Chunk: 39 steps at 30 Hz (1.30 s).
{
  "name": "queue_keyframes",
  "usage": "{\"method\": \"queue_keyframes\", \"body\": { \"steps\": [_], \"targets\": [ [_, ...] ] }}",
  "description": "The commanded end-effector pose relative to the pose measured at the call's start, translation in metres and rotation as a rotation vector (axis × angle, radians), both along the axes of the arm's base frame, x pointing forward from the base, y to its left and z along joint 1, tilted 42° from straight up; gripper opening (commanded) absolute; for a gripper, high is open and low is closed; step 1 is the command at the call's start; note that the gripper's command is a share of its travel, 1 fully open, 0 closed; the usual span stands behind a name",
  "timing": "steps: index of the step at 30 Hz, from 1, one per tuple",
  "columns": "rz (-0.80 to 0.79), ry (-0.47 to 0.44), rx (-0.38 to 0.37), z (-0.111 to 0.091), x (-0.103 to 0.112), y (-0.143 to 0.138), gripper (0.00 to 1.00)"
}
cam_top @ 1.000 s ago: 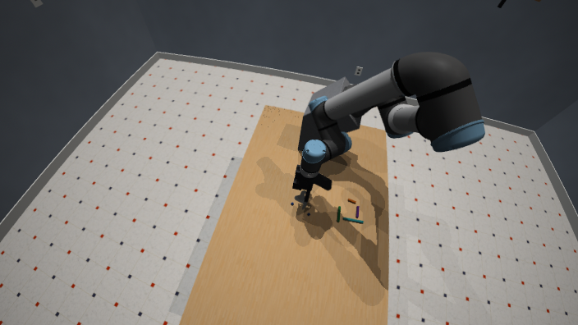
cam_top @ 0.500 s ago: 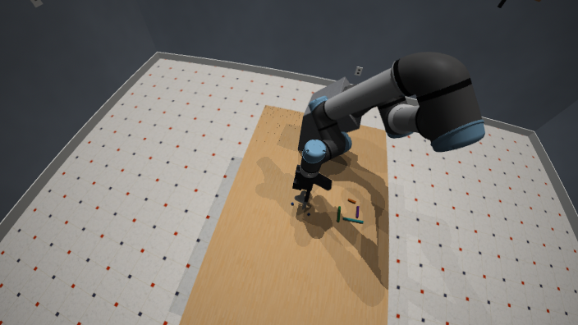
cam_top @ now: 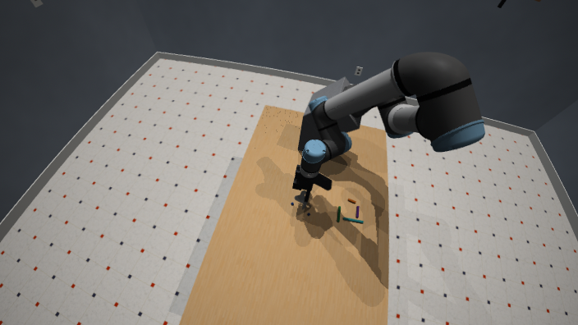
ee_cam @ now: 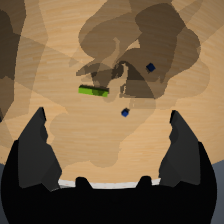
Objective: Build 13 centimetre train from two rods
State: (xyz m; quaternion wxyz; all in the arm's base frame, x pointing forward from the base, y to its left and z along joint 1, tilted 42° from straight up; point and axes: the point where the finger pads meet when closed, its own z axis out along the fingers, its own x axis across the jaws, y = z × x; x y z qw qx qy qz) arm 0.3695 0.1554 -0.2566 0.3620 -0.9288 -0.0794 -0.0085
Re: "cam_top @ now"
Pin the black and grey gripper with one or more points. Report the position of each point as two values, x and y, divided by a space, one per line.
302 184

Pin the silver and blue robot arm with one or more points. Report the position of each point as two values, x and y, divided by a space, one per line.
448 113

